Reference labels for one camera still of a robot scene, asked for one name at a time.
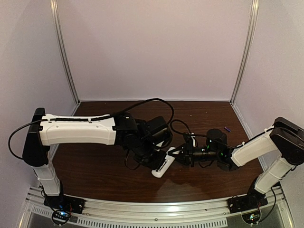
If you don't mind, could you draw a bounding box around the white remote control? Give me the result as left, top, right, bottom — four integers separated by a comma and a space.
151, 147, 176, 178

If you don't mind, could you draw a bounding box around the curved aluminium front rail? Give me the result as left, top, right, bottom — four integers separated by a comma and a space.
16, 186, 295, 228

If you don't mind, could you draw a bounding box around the left aluminium frame post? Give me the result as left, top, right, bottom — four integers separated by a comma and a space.
50, 0, 80, 105

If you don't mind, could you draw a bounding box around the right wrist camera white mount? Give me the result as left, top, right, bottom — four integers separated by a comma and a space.
183, 133, 198, 147

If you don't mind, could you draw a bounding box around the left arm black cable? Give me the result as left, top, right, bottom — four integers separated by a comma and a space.
8, 98, 175, 160

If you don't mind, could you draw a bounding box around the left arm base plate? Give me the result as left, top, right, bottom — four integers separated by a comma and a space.
44, 195, 85, 214

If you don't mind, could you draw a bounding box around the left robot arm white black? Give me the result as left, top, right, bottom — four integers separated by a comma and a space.
22, 108, 175, 197

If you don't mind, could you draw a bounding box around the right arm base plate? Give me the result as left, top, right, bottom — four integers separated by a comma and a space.
227, 194, 268, 214

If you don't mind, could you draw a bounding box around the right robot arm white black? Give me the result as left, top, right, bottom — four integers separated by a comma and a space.
165, 117, 304, 199

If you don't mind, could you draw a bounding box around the aluminium frame post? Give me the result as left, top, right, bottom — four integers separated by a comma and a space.
50, 0, 80, 105
230, 0, 259, 105

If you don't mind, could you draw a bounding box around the right aluminium frame post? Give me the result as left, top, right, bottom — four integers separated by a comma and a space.
230, 0, 259, 105

